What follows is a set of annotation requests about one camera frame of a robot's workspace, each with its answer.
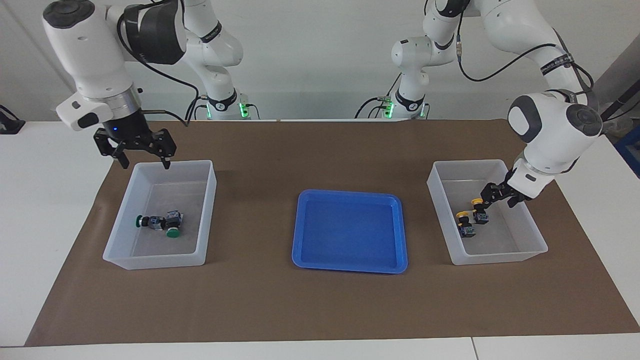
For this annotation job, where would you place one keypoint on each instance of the translucent white plastic box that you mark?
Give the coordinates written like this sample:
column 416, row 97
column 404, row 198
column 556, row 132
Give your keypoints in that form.
column 505, row 240
column 150, row 250

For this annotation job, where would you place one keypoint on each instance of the blue crate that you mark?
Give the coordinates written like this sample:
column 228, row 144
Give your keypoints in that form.
column 630, row 150

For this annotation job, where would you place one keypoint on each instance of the blue plastic tray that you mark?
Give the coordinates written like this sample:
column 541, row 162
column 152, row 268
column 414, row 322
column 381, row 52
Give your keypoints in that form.
column 350, row 235

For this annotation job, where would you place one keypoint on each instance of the brown table mat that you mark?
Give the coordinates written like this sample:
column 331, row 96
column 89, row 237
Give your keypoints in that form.
column 250, row 300

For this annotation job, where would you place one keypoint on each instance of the black clamp bracket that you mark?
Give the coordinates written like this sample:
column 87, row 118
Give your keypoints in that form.
column 9, row 124

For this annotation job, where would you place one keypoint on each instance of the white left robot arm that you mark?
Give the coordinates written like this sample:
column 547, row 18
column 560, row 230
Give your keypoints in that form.
column 550, row 130

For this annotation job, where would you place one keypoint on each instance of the yellow push button switch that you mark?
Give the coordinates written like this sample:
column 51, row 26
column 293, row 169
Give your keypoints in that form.
column 466, row 226
column 480, row 212

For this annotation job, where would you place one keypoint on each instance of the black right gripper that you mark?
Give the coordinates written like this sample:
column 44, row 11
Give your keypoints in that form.
column 132, row 135

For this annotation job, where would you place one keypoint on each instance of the black stand pole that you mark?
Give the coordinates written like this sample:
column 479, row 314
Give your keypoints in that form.
column 622, row 99

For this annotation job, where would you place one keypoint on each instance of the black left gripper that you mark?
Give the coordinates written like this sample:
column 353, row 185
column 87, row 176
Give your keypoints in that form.
column 507, row 189

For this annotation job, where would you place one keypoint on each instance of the green push button switch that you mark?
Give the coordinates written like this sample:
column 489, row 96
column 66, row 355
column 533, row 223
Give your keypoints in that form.
column 173, row 226
column 150, row 221

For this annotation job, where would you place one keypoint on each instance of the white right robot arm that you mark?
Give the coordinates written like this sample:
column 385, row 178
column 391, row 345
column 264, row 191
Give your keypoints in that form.
column 85, row 55

